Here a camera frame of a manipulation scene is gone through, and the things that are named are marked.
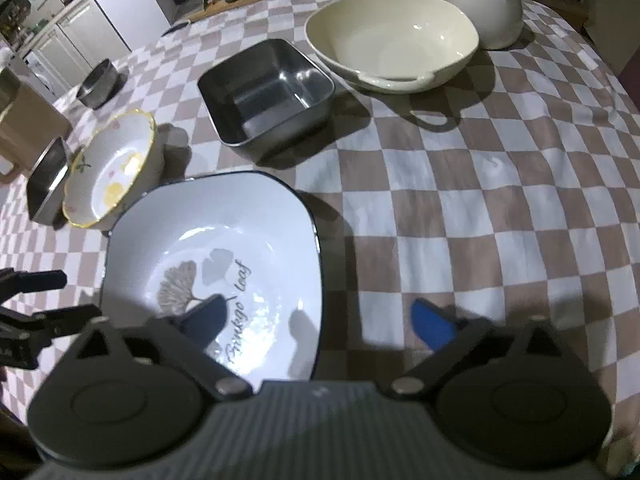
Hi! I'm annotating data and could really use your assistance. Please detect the white square leaf-print plate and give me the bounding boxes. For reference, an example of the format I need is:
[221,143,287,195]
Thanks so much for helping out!
[98,171,323,395]

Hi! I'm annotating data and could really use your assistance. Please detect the cat-shaped ceramic jar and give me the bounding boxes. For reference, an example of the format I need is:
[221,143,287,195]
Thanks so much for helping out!
[399,0,523,51]

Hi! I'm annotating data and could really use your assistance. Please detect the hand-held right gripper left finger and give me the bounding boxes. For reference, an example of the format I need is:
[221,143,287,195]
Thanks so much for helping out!
[74,294,253,402]

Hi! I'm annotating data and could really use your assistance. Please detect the round steel bowl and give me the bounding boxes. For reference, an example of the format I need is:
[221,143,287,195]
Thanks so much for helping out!
[76,58,122,109]

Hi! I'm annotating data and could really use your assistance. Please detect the large square steel container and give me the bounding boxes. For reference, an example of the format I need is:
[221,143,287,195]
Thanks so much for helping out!
[197,38,336,163]

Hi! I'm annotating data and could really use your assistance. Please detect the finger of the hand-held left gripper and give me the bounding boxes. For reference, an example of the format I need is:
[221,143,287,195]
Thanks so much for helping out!
[0,268,69,306]
[0,303,101,370]

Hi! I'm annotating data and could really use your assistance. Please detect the low wooden-top cabinet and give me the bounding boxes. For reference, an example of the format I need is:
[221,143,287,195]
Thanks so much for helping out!
[192,0,373,22]

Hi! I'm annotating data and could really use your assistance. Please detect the floral yellow-rimmed bowl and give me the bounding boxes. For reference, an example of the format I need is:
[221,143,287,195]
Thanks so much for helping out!
[61,110,166,232]

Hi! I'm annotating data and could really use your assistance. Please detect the beige pitcher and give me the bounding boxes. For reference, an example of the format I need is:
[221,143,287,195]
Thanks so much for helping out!
[0,67,73,183]

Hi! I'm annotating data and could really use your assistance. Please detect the cream bowl with handles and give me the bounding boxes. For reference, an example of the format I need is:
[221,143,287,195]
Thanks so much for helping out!
[304,0,480,94]

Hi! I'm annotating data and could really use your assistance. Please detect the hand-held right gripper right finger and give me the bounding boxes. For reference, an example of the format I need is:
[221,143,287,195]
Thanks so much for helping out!
[377,299,568,403]

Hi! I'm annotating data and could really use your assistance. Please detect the checkered tablecloth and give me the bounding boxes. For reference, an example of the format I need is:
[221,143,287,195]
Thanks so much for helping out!
[0,0,640,461]

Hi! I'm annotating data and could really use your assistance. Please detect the small square steel container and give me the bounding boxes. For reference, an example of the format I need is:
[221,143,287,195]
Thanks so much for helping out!
[26,136,71,225]

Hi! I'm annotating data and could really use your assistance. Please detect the white kitchen cabinets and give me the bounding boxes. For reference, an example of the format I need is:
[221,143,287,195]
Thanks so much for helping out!
[30,0,132,92]

